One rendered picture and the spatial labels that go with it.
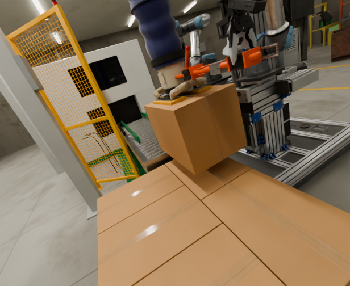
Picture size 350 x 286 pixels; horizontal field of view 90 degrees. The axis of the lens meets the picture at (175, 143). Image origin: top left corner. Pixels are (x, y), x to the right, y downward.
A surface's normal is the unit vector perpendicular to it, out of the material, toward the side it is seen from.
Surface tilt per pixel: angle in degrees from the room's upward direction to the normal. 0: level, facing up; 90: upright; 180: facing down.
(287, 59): 90
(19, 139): 90
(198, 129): 90
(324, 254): 0
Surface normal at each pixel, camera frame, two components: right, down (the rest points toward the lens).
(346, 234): -0.31, -0.87
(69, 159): 0.40, 0.24
